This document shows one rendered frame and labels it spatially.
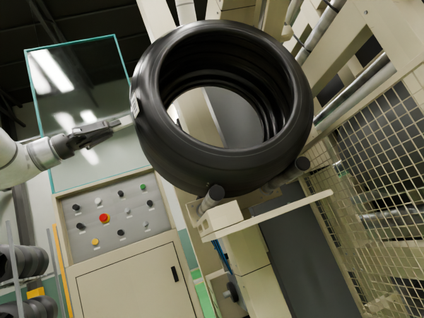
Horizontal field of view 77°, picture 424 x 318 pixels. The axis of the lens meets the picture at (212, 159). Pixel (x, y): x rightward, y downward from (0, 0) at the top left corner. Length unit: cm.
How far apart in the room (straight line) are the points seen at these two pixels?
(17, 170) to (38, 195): 1070
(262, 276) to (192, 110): 76
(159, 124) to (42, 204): 1077
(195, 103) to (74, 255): 96
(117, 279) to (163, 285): 22
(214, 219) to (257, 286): 48
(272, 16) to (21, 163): 102
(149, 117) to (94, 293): 97
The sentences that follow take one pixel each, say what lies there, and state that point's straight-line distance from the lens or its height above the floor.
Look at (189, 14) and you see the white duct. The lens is 202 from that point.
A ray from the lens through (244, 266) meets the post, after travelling 111.
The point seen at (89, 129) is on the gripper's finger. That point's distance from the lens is 86.
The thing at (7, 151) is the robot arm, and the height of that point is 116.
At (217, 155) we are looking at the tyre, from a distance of 72.
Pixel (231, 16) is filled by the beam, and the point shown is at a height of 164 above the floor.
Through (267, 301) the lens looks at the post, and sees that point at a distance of 115.
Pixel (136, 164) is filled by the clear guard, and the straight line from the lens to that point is 155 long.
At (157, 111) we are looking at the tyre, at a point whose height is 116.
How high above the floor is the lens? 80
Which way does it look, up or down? 15 degrees up
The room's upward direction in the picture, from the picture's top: 21 degrees counter-clockwise
